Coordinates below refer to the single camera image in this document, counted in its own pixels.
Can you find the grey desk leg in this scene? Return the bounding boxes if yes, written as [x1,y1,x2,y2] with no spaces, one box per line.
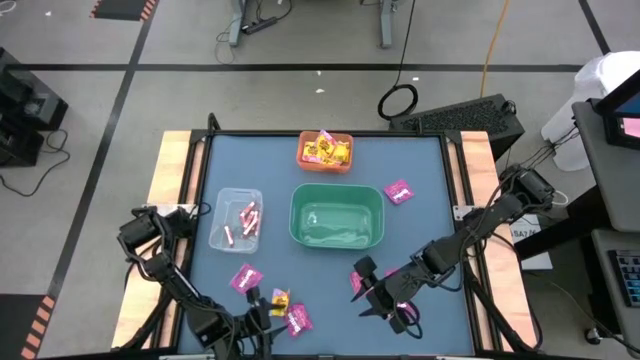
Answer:
[228,0,246,49]
[378,0,394,50]

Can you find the clear plastic bin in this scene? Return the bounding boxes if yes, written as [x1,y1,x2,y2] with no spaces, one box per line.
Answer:
[208,187,265,255]

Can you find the black computer tower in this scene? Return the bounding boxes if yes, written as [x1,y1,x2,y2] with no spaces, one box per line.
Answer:
[388,93,526,161]

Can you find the teal plastic bin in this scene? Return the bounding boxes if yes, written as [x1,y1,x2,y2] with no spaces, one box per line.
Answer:
[288,182,386,250]

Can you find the grey desk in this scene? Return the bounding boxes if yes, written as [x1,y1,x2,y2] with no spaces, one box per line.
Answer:
[591,227,640,351]
[571,99,640,234]

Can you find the black floor cable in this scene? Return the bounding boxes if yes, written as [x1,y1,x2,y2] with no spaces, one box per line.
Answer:
[0,128,71,199]
[547,279,640,359]

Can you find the orange black hazard mat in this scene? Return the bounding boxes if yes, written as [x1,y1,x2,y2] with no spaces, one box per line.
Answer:
[89,0,160,22]
[0,293,57,360]

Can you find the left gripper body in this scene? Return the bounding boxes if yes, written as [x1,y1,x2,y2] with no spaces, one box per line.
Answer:
[219,309,276,351]

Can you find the white plastic bag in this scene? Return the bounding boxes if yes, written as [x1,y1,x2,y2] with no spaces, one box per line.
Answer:
[540,49,640,174]

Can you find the wooden side board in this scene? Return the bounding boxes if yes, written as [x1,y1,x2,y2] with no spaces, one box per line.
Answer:
[447,130,539,351]
[110,130,206,350]

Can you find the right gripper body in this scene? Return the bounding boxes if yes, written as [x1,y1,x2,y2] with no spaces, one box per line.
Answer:
[372,269,436,334]

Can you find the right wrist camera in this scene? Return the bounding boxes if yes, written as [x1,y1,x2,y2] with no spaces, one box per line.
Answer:
[353,255,380,280]

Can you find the black equipment rack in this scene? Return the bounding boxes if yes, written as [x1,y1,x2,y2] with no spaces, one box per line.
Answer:
[0,47,70,169]

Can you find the orange plastic bin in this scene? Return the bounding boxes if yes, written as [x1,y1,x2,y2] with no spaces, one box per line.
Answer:
[295,130,355,175]

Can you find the yellow cable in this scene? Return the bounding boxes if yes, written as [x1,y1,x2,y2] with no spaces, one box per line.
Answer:
[479,0,511,99]

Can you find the black power strip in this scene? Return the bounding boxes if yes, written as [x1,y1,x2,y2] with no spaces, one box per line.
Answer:
[241,16,279,36]

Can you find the black monitor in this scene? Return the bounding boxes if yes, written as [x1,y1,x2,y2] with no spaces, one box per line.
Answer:
[593,69,640,151]

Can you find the white paper sheet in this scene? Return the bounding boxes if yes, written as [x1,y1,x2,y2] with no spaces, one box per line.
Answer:
[509,214,554,272]

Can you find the black keyboard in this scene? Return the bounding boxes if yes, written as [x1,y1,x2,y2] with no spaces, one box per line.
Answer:
[607,248,640,309]

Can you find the black cable with coil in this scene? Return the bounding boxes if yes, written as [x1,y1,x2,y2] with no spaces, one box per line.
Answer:
[376,0,420,121]

